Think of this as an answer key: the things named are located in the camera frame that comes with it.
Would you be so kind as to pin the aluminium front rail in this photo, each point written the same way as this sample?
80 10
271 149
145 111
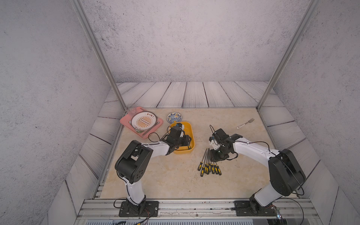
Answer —
301 209

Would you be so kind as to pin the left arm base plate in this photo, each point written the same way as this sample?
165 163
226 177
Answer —
144 209

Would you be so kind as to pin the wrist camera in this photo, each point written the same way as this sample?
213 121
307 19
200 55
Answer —
213 143
182 130

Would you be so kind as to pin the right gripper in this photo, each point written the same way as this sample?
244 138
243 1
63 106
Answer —
214 158

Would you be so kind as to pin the metal frame post right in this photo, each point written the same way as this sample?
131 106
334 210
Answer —
313 5

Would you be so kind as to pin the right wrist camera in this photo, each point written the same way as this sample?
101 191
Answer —
213 143

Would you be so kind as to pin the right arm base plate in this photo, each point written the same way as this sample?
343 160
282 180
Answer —
251 208

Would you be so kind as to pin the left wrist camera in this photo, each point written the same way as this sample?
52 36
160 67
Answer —
182 130

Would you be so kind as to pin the metal frame post left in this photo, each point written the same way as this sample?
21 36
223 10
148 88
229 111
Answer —
97 50

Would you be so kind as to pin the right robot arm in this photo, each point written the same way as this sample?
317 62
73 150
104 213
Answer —
286 174

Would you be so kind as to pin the yellow storage box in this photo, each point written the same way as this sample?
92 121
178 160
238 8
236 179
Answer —
188 142

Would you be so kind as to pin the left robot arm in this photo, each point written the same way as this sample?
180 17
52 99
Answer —
132 164

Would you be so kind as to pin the metal frame post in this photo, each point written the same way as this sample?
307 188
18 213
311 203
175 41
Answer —
313 5
97 50

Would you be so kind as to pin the white round plate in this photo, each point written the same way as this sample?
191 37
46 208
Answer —
143 120

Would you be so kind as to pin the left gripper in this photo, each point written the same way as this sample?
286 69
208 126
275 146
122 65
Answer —
186 140

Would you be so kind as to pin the blue patterned small dish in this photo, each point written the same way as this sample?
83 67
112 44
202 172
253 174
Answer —
174 117

